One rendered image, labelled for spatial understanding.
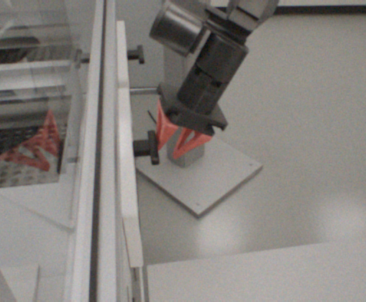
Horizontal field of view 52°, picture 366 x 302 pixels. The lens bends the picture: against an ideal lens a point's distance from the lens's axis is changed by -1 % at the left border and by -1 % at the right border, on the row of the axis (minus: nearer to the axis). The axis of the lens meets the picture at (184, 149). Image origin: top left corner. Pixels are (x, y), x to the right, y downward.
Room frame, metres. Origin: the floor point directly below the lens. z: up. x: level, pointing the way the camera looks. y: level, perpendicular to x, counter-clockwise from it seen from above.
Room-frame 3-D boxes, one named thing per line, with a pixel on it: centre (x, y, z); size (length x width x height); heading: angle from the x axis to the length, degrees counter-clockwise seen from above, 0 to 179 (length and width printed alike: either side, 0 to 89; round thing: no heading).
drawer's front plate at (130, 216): (0.43, 0.08, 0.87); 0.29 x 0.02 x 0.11; 8
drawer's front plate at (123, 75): (0.74, 0.13, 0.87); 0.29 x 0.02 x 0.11; 8
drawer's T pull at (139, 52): (0.75, 0.10, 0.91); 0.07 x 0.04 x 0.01; 8
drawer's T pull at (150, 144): (0.43, 0.06, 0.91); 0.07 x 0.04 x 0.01; 8
